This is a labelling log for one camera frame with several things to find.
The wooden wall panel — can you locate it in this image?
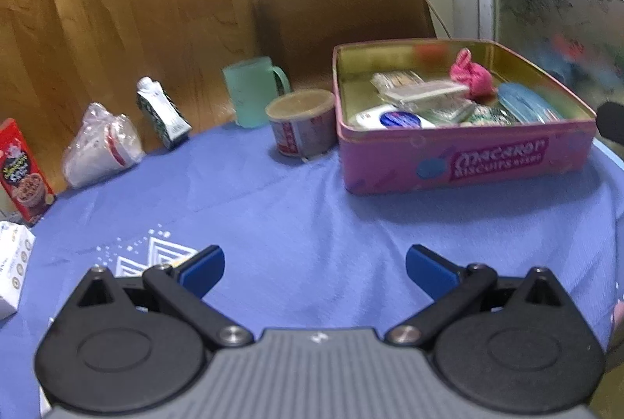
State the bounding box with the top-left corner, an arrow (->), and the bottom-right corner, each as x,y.
0,0 -> 278,205

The clear plastic package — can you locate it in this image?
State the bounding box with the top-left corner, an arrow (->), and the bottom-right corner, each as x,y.
383,80 -> 472,110

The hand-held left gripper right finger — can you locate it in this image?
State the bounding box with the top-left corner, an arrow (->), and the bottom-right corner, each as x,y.
385,245 -> 573,348

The blue tablecloth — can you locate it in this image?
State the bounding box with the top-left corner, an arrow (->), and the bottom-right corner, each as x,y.
0,119 -> 624,419

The cracker packet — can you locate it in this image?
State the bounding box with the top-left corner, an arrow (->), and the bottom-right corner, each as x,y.
370,70 -> 426,91

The white cardboard box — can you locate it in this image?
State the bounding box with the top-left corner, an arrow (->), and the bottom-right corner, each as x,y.
0,221 -> 36,320

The small black-white carton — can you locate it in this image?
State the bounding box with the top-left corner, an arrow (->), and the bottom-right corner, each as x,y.
135,76 -> 192,151

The plastic bag of cups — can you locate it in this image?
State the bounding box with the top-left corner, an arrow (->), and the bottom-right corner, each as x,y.
61,102 -> 145,190

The pink knit cloth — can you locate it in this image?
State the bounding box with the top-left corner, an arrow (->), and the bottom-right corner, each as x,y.
449,49 -> 498,100

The green patterned packet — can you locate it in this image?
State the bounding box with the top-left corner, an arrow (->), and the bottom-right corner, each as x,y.
458,104 -> 514,128

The instant noodle cup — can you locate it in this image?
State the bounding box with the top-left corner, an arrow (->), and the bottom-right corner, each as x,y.
266,90 -> 337,159

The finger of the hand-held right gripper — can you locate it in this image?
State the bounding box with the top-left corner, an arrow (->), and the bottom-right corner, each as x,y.
597,102 -> 624,141

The brown chair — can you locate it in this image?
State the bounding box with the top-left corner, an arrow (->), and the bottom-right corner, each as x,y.
252,0 -> 437,91

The green frosted mug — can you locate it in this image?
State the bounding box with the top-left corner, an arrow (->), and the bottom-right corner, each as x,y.
223,57 -> 292,128

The red snack box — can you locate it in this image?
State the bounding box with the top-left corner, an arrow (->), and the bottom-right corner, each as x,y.
0,118 -> 57,225

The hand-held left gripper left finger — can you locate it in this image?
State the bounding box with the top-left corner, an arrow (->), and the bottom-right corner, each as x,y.
68,245 -> 255,348

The white tube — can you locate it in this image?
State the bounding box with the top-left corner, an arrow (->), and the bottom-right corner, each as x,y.
348,104 -> 438,130

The pink tin box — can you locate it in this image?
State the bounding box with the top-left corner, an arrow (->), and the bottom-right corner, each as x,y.
332,39 -> 598,196

